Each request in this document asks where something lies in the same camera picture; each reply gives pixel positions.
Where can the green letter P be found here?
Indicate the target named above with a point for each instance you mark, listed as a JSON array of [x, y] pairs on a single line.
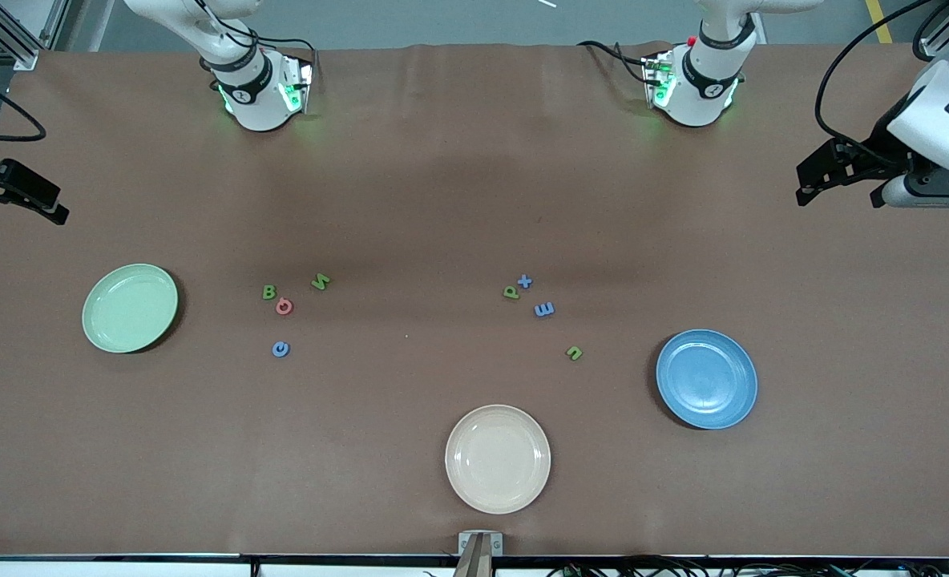
[[510, 293]]

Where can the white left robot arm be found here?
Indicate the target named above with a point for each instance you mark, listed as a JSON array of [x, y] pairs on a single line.
[[699, 88]]

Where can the red round lowercase letter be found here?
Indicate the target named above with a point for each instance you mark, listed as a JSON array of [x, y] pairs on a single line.
[[280, 308]]

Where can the brown table mat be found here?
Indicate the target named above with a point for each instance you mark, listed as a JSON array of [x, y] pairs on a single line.
[[442, 200]]

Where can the silver left base connector plate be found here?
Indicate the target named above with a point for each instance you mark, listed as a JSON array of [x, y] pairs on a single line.
[[652, 76]]

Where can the silver right base connector plate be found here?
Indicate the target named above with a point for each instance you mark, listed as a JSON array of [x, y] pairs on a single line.
[[302, 88]]

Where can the green letter M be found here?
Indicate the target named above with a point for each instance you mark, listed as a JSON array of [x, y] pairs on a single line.
[[321, 281]]

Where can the silver base connector plate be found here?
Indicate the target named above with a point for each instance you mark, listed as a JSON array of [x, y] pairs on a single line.
[[652, 76], [302, 88]]

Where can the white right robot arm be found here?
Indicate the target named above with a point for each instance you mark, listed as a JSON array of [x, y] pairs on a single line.
[[254, 96]]

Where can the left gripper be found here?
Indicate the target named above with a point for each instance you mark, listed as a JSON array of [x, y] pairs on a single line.
[[873, 155]]

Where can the beige plate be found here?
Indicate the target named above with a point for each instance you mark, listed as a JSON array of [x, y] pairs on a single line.
[[498, 459]]

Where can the blue plate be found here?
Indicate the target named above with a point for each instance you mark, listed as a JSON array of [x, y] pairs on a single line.
[[707, 379]]

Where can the light green plate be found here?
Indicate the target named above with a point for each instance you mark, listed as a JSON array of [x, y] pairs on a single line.
[[130, 308]]

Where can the blue letter e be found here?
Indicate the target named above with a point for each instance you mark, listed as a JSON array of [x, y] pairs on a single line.
[[276, 349], [544, 309]]

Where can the green letter u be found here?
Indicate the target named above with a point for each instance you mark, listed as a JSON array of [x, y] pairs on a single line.
[[574, 353]]

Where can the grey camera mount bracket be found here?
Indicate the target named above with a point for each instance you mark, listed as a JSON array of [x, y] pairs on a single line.
[[481, 553]]

